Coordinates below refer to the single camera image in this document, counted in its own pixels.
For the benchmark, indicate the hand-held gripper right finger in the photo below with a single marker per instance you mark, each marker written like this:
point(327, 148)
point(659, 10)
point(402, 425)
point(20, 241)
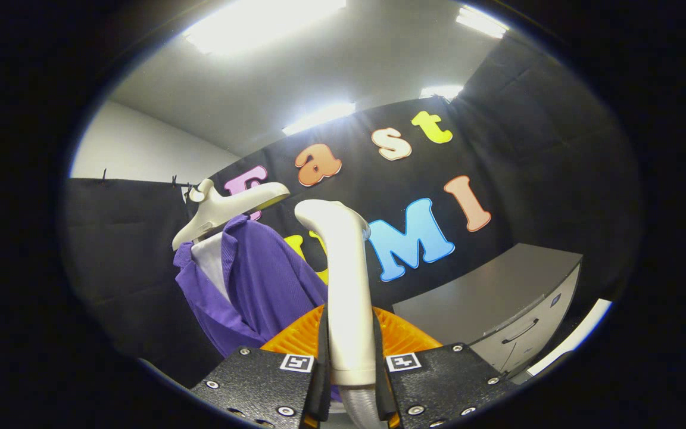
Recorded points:
point(444, 381)

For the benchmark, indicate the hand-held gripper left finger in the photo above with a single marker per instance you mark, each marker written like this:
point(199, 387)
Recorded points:
point(259, 381)

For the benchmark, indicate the white garment steamer head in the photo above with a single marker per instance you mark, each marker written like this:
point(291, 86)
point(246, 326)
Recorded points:
point(348, 286)

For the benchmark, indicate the white clothes hanger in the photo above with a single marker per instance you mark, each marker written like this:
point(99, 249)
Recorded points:
point(224, 208)

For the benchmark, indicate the grey cabinet with dark top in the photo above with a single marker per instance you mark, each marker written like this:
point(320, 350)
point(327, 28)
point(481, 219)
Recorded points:
point(486, 292)

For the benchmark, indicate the white paper sheet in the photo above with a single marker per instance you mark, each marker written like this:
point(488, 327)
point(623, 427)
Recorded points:
point(575, 333)

